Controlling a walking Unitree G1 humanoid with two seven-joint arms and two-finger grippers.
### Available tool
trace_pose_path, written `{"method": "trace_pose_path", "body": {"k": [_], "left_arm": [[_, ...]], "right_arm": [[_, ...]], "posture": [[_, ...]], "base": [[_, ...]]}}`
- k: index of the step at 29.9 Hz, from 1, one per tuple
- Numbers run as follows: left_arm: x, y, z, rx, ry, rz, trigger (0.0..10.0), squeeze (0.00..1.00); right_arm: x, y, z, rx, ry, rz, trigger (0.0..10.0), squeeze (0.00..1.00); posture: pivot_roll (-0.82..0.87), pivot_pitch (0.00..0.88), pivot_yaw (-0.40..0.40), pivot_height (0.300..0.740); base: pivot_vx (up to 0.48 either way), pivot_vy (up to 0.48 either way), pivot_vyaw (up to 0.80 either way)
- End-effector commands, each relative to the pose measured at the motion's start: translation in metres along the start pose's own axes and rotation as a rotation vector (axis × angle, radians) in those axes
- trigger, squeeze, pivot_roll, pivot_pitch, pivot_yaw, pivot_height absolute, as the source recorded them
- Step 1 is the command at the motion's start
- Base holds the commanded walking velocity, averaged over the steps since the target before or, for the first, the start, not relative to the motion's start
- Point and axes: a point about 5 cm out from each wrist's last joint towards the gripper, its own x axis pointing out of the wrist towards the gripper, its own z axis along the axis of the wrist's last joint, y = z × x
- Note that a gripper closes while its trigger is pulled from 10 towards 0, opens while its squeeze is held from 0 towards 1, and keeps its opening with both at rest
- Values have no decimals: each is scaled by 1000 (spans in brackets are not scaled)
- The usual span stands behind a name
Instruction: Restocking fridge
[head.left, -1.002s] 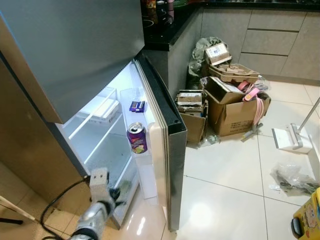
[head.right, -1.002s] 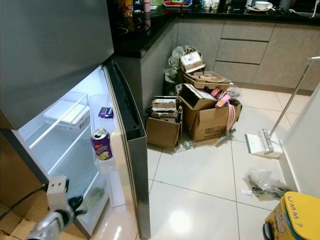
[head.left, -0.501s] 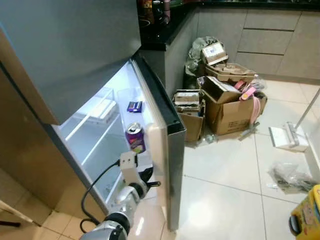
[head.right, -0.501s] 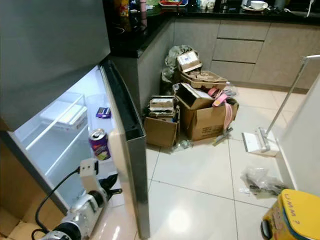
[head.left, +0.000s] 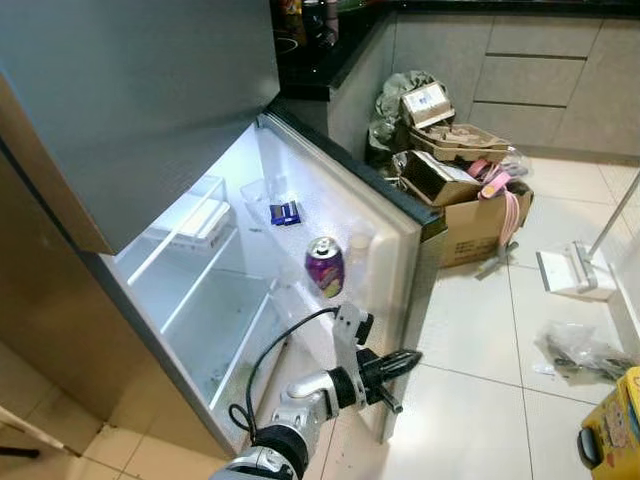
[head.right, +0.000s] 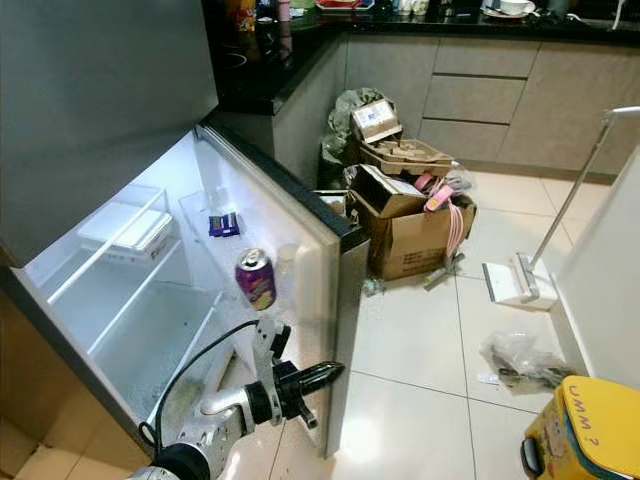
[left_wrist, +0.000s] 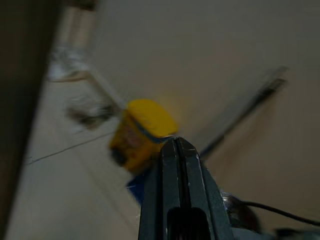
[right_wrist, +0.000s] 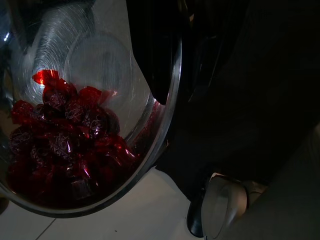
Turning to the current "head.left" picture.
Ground silver fridge door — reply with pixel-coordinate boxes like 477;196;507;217
255;105;447;447

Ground brown cardboard egg tray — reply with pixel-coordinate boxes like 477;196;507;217
408;122;512;164

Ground pink drink tumbler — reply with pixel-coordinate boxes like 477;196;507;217
318;0;341;47

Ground silver fridge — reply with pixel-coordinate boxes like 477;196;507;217
0;0;447;463

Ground purple drink can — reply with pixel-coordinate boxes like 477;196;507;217
305;236;346;299

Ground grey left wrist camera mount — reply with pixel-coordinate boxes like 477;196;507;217
332;302;375;377

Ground big open cardboard box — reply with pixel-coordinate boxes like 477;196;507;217
393;150;535;269

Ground white fridge box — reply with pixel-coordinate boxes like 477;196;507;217
148;195;233;251

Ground grey kitchen counter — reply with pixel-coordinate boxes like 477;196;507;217
270;0;640;169

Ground clear plastic bag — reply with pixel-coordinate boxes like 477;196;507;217
536;321;634;384

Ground cardboard box white label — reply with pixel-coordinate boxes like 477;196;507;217
400;81;457;129

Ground white flat mop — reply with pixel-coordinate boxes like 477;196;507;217
536;170;640;302

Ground blue snack packets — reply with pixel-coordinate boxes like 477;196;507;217
269;201;303;227

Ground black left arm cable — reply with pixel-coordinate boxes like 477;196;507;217
228;305;342;443

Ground pink strap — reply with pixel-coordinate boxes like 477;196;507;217
464;157;524;251

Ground grey green plastic bag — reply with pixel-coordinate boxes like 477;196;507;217
367;69;441;169

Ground yellow waste bin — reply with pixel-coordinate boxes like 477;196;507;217
577;365;640;480

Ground clear plastic jar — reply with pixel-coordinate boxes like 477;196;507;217
345;230;377;301

